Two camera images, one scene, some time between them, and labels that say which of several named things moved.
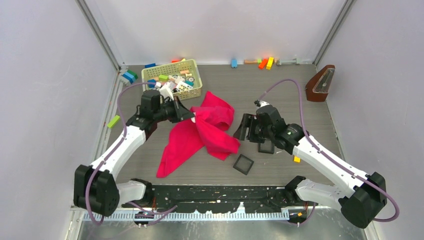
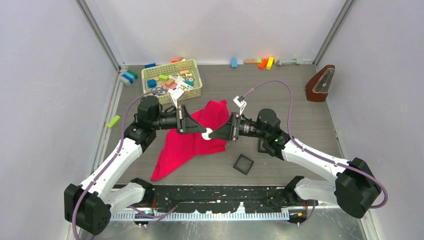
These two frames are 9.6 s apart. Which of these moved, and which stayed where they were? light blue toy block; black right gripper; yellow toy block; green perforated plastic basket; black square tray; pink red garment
Moved: black right gripper; pink red garment
Stayed: light blue toy block; black square tray; yellow toy block; green perforated plastic basket
